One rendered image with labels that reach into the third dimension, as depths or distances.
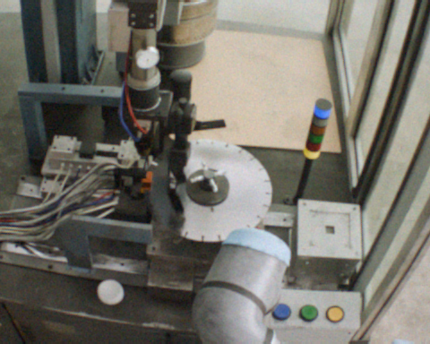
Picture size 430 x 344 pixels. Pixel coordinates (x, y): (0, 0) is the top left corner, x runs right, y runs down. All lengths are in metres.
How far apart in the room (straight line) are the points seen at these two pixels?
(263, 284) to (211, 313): 0.10
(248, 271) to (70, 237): 0.71
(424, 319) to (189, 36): 1.56
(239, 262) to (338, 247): 0.68
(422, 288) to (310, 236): 1.22
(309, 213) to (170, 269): 0.40
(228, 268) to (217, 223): 0.58
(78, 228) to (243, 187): 0.44
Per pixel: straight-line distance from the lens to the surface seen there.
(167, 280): 1.62
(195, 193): 1.60
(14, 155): 2.02
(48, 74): 2.07
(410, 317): 2.68
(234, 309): 0.95
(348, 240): 1.66
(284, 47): 2.40
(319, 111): 1.58
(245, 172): 1.67
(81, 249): 1.63
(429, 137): 1.18
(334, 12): 2.49
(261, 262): 1.00
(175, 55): 2.19
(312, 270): 1.68
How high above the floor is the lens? 2.23
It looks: 50 degrees down
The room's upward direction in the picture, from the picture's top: 7 degrees clockwise
